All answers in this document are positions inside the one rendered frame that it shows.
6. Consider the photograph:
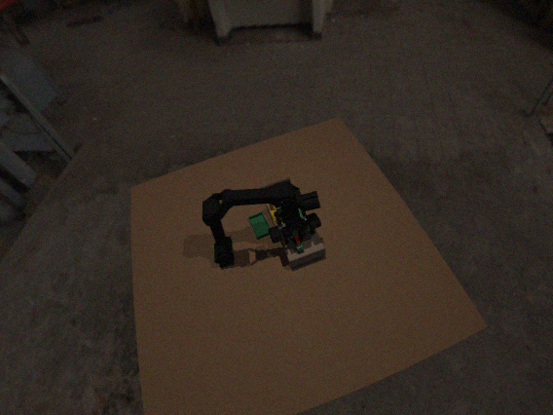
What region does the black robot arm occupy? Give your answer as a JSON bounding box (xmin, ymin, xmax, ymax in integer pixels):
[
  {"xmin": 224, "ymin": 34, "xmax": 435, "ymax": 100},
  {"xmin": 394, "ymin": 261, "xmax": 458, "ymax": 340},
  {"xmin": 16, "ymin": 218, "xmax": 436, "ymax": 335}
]
[{"xmin": 203, "ymin": 182, "xmax": 320, "ymax": 268}]

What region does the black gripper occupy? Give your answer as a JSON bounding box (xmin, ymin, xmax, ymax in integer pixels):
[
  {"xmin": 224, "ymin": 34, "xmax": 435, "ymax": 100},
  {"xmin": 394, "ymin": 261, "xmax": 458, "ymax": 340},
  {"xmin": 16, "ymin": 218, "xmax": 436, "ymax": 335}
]
[{"xmin": 269, "ymin": 213, "xmax": 321, "ymax": 245}]

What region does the green tray floor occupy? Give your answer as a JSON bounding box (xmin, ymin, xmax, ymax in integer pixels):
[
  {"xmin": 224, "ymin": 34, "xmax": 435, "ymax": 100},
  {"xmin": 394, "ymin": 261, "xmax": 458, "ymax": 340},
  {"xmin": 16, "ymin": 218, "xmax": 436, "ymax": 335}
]
[{"xmin": 250, "ymin": 214, "xmax": 269, "ymax": 237}]

